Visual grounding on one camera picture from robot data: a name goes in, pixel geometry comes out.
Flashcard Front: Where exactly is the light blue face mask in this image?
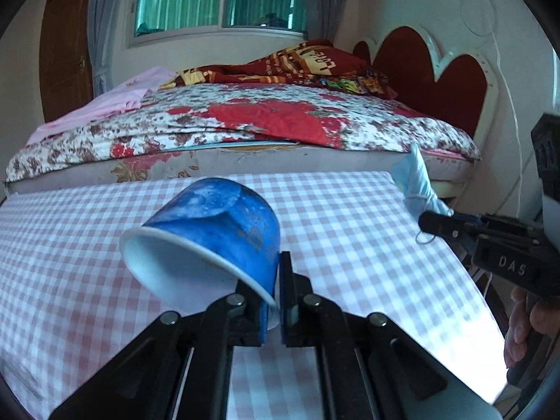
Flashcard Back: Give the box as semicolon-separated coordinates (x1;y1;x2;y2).
390;144;454;221

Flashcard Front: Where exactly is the dark blue paper cup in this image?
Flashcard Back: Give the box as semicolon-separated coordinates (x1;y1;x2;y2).
120;177;281;329

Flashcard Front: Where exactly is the person's right hand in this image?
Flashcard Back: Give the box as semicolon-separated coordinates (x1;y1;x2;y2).
504;286;559;368

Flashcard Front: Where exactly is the purple checkered tablecloth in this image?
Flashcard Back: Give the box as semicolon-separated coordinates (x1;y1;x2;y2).
0;170;509;420

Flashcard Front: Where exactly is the red heart headboard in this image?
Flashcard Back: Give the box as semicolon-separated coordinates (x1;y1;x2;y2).
353;25;499;149

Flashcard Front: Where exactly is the red patterned blanket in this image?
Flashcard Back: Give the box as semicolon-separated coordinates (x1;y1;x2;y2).
160;39;397;100

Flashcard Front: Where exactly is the bed with floral mattress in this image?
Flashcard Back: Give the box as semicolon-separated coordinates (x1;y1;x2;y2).
5;84;481;183

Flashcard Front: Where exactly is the pink sheet on bed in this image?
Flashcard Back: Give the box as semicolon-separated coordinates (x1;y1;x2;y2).
26;66;175;146

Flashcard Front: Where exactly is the brown wooden door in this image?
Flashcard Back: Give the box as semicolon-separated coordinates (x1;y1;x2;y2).
39;0;93;123

